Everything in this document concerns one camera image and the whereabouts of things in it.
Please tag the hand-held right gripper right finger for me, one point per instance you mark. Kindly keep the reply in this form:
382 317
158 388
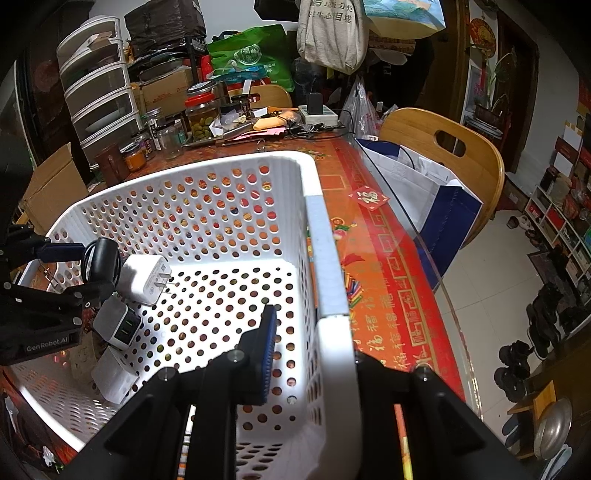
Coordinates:
378 397

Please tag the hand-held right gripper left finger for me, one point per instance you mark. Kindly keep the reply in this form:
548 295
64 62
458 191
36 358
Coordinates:
268 355

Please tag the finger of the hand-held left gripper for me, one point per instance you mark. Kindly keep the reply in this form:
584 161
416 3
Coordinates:
87 295
62 253

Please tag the grey charger with black face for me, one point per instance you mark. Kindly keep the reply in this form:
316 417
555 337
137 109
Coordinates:
111 318

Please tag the white charger with prongs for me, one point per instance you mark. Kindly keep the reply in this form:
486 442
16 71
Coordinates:
141 277

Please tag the white perforated plastic basket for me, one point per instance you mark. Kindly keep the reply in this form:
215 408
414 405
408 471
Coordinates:
221 277

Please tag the open cardboard box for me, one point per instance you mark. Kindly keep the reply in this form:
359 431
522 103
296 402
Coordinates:
55 184

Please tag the brown jar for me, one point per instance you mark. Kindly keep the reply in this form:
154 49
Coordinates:
111 164

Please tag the red printed tablecloth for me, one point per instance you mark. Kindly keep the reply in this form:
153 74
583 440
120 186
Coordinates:
392 286

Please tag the orange-filled small jar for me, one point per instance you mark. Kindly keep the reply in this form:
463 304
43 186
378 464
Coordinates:
135 160

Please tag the clear glass jar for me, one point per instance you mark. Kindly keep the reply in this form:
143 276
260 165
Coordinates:
170 141

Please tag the clear plastic drawer unit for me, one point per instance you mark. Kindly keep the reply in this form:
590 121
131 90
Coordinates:
99 99

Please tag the metal pan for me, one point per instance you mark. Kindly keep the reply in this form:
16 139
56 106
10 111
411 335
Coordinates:
551 429

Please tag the pair of black shoes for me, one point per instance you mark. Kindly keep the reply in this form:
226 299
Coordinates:
545 318

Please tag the red square paper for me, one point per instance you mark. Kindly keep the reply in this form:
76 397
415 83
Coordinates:
369 198

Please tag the printed cardboard box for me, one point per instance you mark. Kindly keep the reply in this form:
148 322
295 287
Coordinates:
164 92

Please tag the red-lidded jar of olives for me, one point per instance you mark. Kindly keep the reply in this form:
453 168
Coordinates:
203 122

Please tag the white and blue shopping bag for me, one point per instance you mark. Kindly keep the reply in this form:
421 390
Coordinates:
406 184

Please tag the pair of light slippers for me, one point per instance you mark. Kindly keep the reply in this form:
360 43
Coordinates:
519 221

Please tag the yellow pouch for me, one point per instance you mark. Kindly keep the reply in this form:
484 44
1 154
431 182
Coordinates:
268 123

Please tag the white power strip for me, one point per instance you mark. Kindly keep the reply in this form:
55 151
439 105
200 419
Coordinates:
328 115

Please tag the black plastic bag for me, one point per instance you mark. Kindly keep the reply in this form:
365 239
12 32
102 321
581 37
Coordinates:
161 23

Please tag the white cubby shelf unit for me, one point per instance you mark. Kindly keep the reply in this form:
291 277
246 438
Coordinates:
554 217

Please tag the clear plastic bag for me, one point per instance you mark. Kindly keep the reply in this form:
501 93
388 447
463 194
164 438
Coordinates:
360 115

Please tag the green shopping bag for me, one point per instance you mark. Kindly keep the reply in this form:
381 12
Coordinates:
249 57

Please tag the potted plant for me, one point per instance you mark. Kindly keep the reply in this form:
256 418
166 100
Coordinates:
491 101

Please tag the beige canvas tote bag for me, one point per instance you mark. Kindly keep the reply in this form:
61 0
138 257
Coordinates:
330 37

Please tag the teal printed paper bag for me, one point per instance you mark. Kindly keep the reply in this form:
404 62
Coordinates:
401 14

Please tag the round red wall ornament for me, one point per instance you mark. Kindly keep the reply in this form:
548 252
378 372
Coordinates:
482 34

